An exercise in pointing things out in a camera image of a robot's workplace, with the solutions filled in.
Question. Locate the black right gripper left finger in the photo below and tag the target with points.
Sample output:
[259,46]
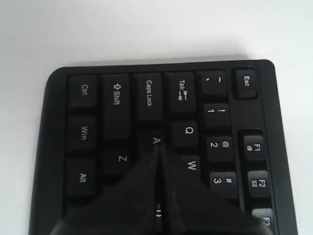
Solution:
[126,209]

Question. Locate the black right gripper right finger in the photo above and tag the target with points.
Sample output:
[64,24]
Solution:
[191,208]

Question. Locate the black acer keyboard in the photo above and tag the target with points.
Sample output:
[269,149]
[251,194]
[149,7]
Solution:
[222,118]

